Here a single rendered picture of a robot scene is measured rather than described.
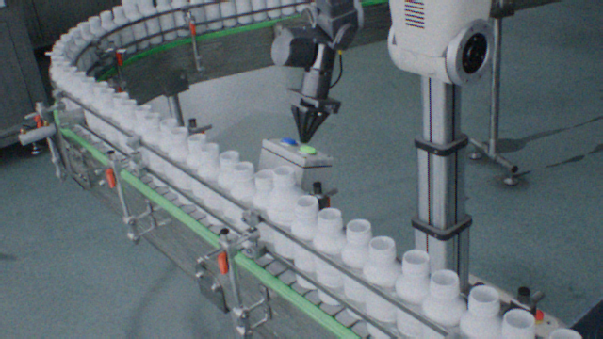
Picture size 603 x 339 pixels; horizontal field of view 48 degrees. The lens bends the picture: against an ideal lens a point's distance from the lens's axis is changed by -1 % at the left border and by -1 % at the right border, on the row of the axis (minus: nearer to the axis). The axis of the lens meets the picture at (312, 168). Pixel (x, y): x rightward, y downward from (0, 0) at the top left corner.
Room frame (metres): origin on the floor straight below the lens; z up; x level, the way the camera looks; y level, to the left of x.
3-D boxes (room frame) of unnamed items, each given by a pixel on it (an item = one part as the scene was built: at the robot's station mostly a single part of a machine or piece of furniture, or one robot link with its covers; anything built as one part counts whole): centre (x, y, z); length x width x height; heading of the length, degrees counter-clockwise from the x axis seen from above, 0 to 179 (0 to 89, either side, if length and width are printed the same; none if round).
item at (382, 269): (0.80, -0.09, 1.08); 0.06 x 0.06 x 0.17
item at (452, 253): (1.56, -0.34, 0.49); 0.13 x 0.13 x 0.40; 37
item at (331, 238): (0.90, -0.02, 1.08); 0.06 x 0.06 x 0.17
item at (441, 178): (1.56, -0.34, 0.74); 0.11 x 0.11 x 0.40; 37
